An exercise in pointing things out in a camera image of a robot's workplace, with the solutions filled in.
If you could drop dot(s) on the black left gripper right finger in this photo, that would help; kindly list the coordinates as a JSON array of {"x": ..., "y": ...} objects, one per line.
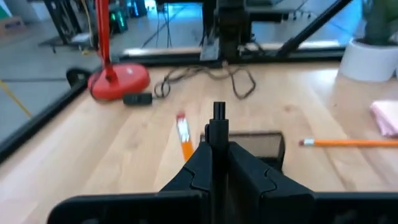
[{"x": 252, "y": 177}]

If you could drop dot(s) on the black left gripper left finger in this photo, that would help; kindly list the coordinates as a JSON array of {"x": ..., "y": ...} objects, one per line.
[{"x": 196, "y": 174}]

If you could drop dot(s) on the black mesh desk organizer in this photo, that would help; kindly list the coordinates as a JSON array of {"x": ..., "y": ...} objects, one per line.
[{"x": 258, "y": 144}]

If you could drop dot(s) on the orange pencil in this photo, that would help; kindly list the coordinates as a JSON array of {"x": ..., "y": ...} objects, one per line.
[
  {"x": 183, "y": 133},
  {"x": 348, "y": 143}
]

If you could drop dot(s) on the pink sticky note pad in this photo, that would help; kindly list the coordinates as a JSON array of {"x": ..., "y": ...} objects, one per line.
[{"x": 387, "y": 118}]

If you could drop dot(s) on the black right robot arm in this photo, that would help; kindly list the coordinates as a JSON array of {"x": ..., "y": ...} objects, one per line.
[{"x": 231, "y": 28}]

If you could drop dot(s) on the red desk lamp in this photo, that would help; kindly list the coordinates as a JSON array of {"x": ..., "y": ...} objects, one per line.
[{"x": 119, "y": 82}]

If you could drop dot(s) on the white plant pot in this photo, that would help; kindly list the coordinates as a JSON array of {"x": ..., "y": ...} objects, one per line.
[{"x": 367, "y": 62}]

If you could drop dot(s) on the black computer with green lights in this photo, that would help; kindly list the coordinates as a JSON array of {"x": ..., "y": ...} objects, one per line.
[{"x": 118, "y": 20}]

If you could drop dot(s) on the teal cloth in cup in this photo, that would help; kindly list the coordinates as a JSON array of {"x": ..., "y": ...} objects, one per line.
[{"x": 377, "y": 21}]

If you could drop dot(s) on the black equipment stand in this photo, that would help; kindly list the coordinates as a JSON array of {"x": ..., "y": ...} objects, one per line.
[{"x": 62, "y": 18}]

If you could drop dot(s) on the brown cardboard box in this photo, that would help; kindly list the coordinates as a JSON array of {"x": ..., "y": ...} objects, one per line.
[{"x": 12, "y": 26}]

